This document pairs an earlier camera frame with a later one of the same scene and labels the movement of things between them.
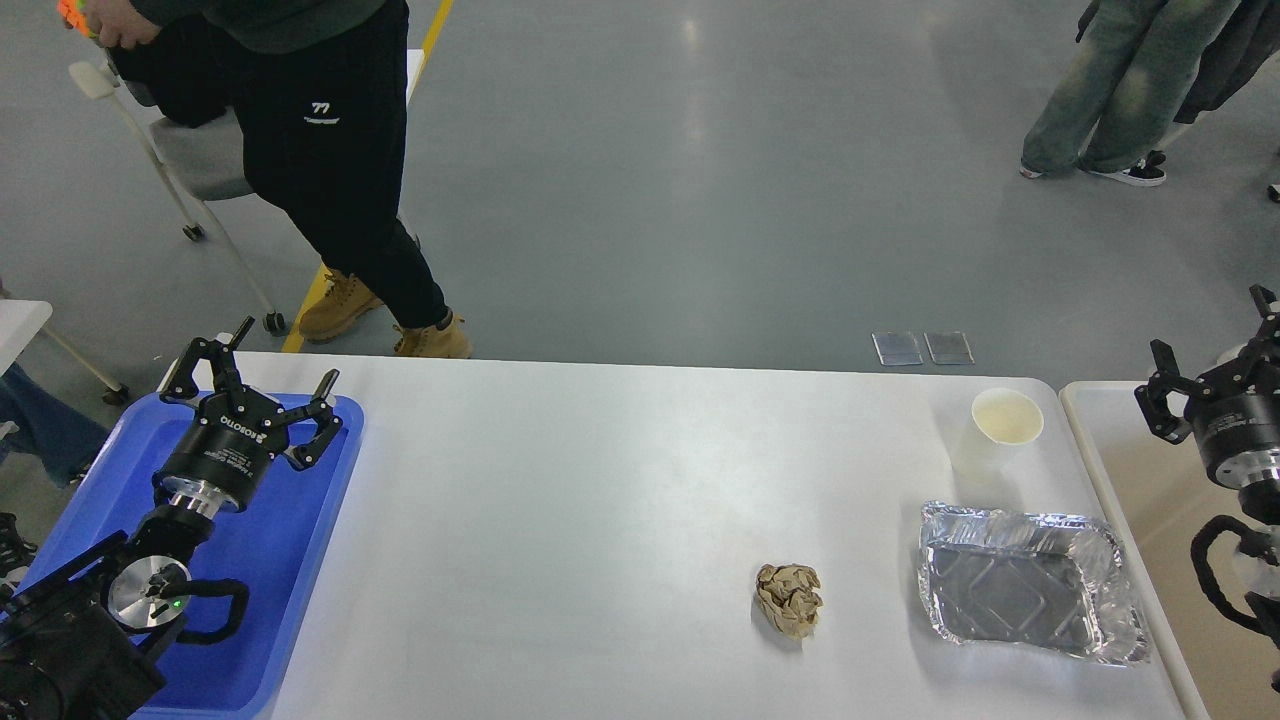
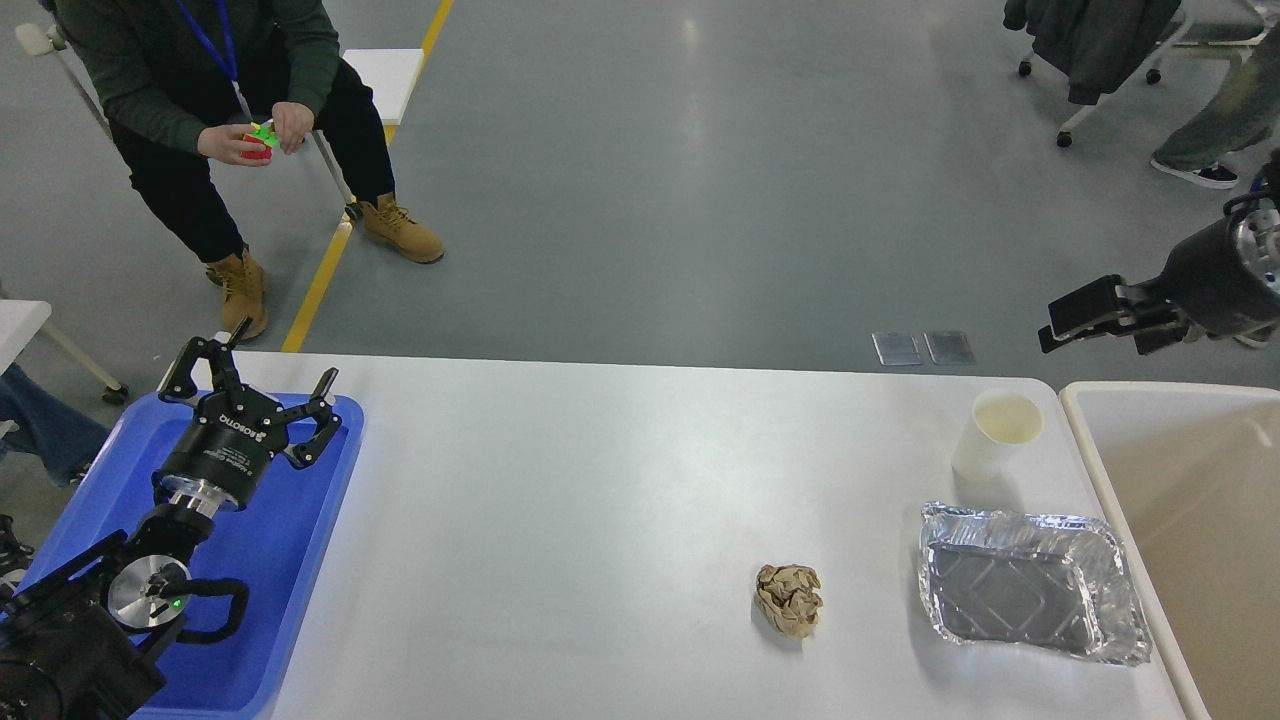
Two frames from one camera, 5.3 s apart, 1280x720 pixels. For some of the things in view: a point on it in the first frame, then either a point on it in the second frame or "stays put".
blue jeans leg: [60, 431] stays put
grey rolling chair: [204, 160] -> [36, 40]
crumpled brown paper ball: [789, 595] stays put
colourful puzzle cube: [72, 16] -> [265, 134]
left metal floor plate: [897, 348] stays put
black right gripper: [1237, 424] -> [1224, 279]
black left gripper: [218, 463] stays put
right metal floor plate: [948, 348] stays put
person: [317, 92] -> [201, 92]
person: [1138, 67] -> [1246, 110]
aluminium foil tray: [1044, 582] stays put
